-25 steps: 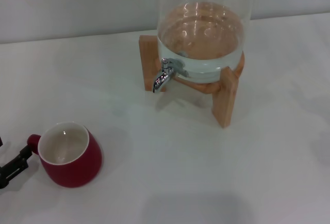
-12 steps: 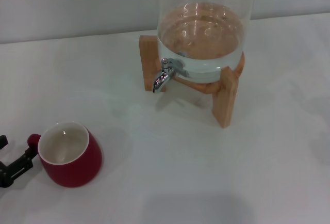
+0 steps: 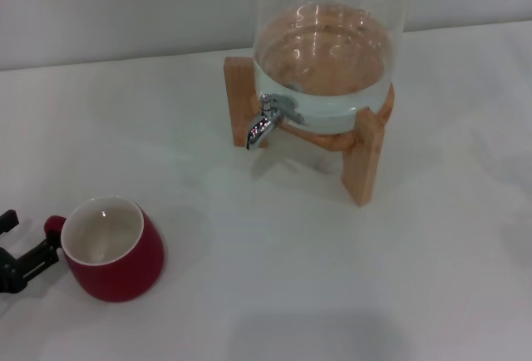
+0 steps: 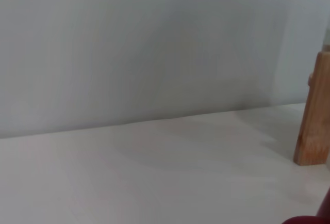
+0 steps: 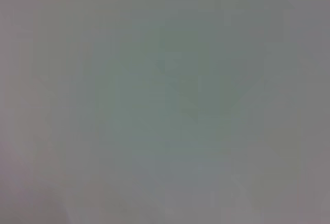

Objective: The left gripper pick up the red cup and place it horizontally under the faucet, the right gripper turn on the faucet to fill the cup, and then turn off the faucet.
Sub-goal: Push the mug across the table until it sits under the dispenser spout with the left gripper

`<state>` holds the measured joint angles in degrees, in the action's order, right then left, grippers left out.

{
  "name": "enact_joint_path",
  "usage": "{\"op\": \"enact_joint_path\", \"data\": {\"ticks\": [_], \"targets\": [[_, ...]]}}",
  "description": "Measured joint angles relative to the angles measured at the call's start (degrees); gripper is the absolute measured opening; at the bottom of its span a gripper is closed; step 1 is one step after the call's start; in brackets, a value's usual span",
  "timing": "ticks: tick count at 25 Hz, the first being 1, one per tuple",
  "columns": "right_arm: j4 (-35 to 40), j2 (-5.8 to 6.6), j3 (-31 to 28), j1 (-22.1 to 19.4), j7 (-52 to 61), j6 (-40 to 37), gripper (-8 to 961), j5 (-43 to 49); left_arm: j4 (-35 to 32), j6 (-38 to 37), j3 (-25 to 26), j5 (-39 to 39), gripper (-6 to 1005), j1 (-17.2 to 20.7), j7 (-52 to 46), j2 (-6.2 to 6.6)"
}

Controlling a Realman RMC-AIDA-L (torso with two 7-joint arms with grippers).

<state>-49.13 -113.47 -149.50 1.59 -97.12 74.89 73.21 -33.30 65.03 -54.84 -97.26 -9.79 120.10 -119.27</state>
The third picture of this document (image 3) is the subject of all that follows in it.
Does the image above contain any red ceramic cup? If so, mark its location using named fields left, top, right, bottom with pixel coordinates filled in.
left=43, top=195, right=166, bottom=303

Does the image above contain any chrome faucet tap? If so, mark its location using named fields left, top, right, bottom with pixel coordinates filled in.
left=244, top=92, right=307, bottom=152

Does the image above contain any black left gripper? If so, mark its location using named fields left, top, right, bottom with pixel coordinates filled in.
left=0, top=210, right=64, bottom=295

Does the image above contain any wooden dispenser stand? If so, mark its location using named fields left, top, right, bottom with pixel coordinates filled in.
left=223, top=56, right=386, bottom=208

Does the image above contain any glass water dispenser jar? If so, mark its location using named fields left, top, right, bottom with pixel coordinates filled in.
left=251, top=0, right=415, bottom=136

